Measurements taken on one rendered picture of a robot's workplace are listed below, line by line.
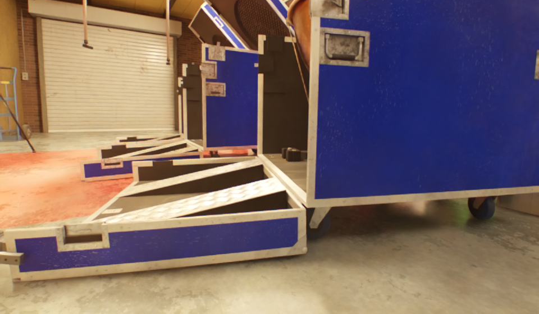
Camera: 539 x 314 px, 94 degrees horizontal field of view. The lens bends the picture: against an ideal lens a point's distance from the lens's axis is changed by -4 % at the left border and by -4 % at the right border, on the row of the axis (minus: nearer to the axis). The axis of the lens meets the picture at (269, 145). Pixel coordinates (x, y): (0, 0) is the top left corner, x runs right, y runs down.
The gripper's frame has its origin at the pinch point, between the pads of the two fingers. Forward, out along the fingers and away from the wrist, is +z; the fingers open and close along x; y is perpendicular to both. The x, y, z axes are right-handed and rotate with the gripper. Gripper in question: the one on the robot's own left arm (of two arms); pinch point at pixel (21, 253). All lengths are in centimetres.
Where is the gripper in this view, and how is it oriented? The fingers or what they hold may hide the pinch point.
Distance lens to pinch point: 95.4
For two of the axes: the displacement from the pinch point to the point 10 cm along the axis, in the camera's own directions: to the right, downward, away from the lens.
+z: 9.7, 1.4, 2.0
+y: 1.6, -9.8, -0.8
